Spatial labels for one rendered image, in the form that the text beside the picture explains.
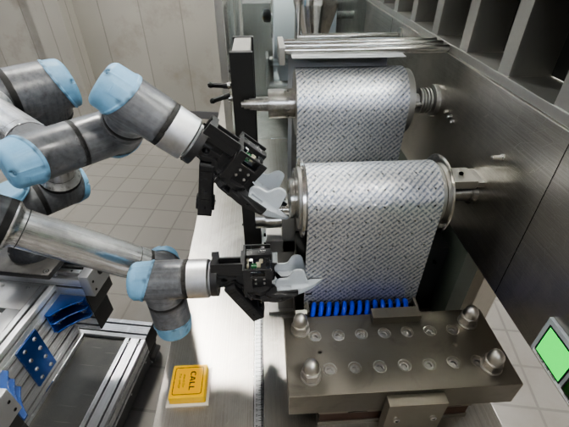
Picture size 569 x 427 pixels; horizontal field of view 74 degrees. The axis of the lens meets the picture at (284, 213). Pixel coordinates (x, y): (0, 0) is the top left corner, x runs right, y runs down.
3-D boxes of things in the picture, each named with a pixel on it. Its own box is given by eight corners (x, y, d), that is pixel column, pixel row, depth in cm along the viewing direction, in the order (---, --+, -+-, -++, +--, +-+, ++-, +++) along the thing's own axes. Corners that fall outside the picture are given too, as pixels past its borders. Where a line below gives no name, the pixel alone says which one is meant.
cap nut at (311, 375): (299, 367, 67) (300, 352, 64) (319, 365, 67) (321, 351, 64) (301, 386, 64) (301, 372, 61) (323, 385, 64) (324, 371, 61)
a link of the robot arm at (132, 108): (107, 76, 60) (118, 47, 53) (169, 118, 64) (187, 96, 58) (80, 113, 56) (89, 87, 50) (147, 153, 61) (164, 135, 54)
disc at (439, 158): (412, 203, 82) (428, 140, 73) (415, 202, 82) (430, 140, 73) (439, 248, 70) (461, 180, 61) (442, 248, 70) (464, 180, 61)
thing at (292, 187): (289, 179, 66) (290, 221, 67) (301, 179, 66) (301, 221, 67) (286, 176, 73) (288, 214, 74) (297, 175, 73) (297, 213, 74)
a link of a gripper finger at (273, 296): (298, 296, 70) (251, 297, 70) (298, 302, 71) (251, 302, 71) (296, 277, 74) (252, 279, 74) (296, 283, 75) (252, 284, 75)
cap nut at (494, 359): (476, 357, 68) (483, 342, 65) (495, 356, 68) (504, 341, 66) (485, 376, 65) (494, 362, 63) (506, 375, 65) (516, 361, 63)
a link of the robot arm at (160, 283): (141, 282, 78) (131, 252, 73) (195, 280, 79) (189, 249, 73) (131, 313, 72) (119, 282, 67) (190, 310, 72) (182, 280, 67)
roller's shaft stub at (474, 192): (429, 196, 74) (435, 176, 72) (464, 195, 75) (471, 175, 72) (438, 209, 71) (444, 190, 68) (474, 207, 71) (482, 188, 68)
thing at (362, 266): (303, 303, 79) (306, 235, 68) (413, 298, 80) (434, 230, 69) (303, 305, 79) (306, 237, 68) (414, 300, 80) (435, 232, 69)
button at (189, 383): (175, 371, 80) (174, 365, 78) (209, 369, 80) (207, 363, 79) (169, 404, 74) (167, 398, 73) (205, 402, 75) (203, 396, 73)
